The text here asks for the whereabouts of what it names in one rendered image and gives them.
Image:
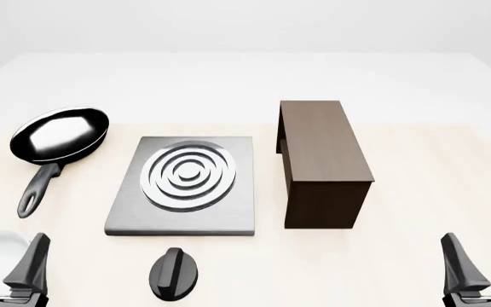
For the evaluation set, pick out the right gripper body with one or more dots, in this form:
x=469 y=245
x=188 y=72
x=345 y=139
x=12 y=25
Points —
x=467 y=300

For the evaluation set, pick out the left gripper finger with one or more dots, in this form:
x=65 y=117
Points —
x=32 y=268

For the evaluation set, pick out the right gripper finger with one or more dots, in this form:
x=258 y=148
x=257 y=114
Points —
x=463 y=272

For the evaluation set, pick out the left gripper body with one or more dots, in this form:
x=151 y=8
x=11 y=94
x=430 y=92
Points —
x=24 y=299

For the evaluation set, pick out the flat grey stove plate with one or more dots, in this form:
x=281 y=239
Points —
x=134 y=204

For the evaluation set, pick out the round black stove knob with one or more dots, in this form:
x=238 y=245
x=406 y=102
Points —
x=173 y=276

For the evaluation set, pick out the small flat pale plate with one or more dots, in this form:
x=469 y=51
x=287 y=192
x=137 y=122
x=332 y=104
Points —
x=4 y=249

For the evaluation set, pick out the black frying pan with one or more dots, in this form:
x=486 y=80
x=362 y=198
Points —
x=60 y=136

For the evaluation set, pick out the dark brown wooden cabinet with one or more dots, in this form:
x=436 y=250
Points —
x=322 y=144

